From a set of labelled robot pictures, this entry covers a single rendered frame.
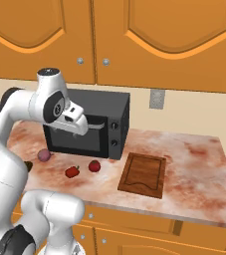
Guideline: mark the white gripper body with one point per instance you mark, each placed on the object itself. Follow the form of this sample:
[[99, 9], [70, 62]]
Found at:
[[74, 125]]

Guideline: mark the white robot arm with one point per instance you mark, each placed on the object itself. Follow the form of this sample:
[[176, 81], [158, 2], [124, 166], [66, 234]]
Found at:
[[5, 166]]

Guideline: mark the purple onion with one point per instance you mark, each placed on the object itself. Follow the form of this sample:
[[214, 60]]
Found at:
[[44, 155]]

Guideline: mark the red tomato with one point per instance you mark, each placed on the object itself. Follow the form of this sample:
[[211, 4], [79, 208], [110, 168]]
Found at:
[[94, 166]]

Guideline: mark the red bell pepper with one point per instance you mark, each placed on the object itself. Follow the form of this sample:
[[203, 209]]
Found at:
[[72, 172]]

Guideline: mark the dark avocado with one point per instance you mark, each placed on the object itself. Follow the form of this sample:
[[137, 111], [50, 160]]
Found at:
[[29, 166]]

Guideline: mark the brown wooden cutting board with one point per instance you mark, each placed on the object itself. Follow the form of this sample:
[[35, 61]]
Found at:
[[142, 174]]

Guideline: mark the black microwave door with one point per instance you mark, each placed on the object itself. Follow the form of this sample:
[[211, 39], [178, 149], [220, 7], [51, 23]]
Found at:
[[94, 142]]

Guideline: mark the black microwave knob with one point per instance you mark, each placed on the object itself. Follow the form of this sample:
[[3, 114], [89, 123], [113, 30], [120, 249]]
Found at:
[[114, 142], [114, 125]]

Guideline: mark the black microwave oven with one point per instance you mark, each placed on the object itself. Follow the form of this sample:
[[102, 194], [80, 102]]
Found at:
[[117, 109]]

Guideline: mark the silver cupboard knob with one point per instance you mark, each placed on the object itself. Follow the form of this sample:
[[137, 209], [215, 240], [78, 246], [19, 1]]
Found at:
[[82, 236], [104, 240], [106, 61], [80, 60]]

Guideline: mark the silver drawer knob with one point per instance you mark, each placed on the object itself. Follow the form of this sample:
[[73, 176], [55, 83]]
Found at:
[[91, 215]]

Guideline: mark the orange drawer front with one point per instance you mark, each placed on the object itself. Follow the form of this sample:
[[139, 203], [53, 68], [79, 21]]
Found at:
[[207, 234], [131, 219]]

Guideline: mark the orange base cupboard door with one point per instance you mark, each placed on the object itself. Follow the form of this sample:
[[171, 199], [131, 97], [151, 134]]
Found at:
[[84, 242], [164, 244]]

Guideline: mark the grey wall socket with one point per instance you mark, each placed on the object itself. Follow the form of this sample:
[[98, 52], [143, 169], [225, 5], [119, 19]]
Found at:
[[157, 99]]

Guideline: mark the orange wall cupboard door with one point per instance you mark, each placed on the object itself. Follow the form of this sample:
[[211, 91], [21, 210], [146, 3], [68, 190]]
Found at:
[[171, 43], [35, 36]]

